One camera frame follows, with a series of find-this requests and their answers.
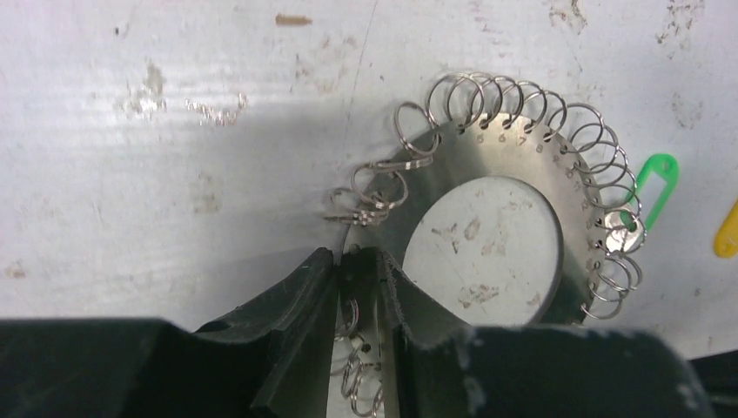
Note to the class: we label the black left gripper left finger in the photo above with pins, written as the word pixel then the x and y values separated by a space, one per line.
pixel 270 357

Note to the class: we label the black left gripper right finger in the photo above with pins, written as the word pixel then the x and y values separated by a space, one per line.
pixel 435 365

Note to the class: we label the key with green tag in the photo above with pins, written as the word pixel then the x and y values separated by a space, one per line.
pixel 654 184

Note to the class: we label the metal disc with key rings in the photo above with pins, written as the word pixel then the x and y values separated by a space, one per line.
pixel 506 205

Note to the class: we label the key with yellow tag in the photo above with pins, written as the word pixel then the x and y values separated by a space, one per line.
pixel 726 237

